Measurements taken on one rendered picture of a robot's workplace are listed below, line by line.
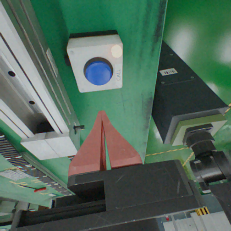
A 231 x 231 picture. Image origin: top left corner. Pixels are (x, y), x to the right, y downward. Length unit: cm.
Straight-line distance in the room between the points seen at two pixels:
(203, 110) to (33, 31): 50
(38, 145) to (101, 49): 24
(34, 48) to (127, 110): 26
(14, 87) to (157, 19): 27
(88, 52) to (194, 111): 41
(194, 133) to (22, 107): 51
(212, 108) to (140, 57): 35
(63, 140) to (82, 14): 23
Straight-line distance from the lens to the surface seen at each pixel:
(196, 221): 1163
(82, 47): 21
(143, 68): 31
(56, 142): 32
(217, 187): 50
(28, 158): 61
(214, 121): 56
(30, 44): 22
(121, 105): 37
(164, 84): 61
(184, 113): 51
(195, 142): 54
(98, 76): 21
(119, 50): 20
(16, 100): 30
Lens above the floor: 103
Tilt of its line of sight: 40 degrees down
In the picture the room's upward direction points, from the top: 169 degrees clockwise
